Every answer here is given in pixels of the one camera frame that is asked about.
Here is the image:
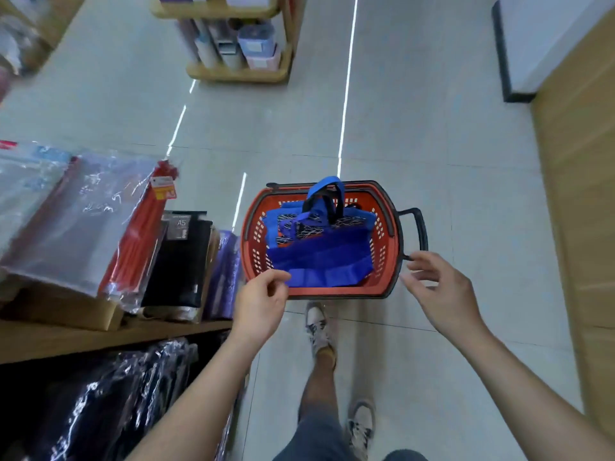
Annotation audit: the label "person's left hand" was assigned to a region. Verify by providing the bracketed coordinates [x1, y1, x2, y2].
[231, 268, 293, 350]

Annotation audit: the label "person's right hand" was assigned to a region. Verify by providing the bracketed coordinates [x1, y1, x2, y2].
[400, 250, 488, 346]

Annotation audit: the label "red shopping basket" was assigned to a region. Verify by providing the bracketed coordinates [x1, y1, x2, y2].
[239, 179, 430, 300]

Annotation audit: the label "heap of blue bags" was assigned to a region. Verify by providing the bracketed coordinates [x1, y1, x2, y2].
[264, 175, 380, 289]

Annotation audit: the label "person's right forearm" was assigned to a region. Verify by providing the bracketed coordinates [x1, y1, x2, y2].
[459, 324, 615, 461]

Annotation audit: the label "person's left forearm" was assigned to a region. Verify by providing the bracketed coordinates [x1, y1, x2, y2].
[125, 331, 263, 461]

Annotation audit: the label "person's left leg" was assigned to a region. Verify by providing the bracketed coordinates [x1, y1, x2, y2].
[272, 345, 355, 461]

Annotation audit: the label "person's leg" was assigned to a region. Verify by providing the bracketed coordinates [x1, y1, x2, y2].
[382, 448, 430, 461]
[272, 345, 355, 461]

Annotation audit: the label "person's right shoe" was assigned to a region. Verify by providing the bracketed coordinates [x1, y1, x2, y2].
[345, 399, 379, 461]

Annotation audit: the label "person's right leg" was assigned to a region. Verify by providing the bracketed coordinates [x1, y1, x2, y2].
[382, 448, 430, 461]

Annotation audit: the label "black wrapped bags group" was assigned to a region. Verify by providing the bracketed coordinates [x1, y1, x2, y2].
[0, 336, 253, 461]

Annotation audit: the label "black A5 notebook pack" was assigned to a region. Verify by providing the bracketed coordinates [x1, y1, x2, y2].
[142, 211, 215, 323]

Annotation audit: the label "red wrapped goods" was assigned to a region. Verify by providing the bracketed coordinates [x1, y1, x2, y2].
[99, 160, 180, 314]

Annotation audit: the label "wooden panel cabinet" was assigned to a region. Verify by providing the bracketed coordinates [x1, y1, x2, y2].
[530, 12, 615, 440]

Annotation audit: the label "brown cardboard box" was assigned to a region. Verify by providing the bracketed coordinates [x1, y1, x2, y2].
[12, 281, 128, 333]

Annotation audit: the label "clear wrapped pack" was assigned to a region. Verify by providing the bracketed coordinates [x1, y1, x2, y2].
[0, 151, 163, 300]

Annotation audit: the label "white plastic box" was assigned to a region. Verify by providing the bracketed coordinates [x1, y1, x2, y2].
[237, 24, 282, 72]

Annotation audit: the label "white cabinet with dark edge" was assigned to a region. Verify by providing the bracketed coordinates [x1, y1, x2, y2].
[491, 0, 615, 104]

